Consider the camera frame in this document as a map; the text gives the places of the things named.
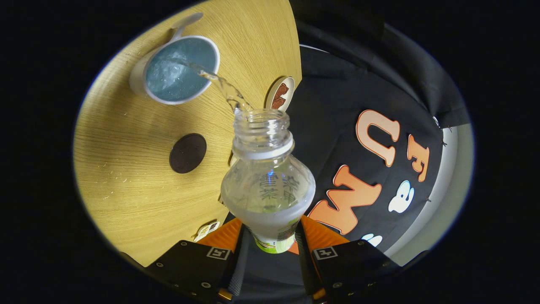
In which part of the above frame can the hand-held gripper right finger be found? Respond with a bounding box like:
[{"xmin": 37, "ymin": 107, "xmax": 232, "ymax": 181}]
[{"xmin": 294, "ymin": 214, "xmax": 401, "ymax": 302}]

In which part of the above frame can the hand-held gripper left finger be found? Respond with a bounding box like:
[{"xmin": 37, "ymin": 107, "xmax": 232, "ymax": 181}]
[{"xmin": 146, "ymin": 217, "xmax": 253, "ymax": 302}]

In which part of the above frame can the dark brown round coaster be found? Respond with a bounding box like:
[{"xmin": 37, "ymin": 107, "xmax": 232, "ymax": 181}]
[{"xmin": 169, "ymin": 133, "xmax": 207, "ymax": 174}]

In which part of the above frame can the clear plastic juice bottle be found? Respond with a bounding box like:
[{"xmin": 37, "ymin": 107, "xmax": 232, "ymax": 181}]
[{"xmin": 221, "ymin": 108, "xmax": 316, "ymax": 254}]

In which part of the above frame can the white cup blue inside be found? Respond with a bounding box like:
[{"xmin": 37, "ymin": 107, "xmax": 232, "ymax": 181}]
[{"xmin": 129, "ymin": 13, "xmax": 221, "ymax": 105}]

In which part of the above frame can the white divided bean dish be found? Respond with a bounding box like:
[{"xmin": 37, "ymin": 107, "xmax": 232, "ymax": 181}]
[{"xmin": 193, "ymin": 221, "xmax": 221, "ymax": 242}]

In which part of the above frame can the wooden table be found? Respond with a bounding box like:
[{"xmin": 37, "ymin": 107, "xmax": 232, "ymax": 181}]
[{"xmin": 74, "ymin": 0, "xmax": 302, "ymax": 267}]

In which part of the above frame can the small beige plate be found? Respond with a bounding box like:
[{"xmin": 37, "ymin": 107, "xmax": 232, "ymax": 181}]
[{"xmin": 265, "ymin": 76, "xmax": 295, "ymax": 112}]

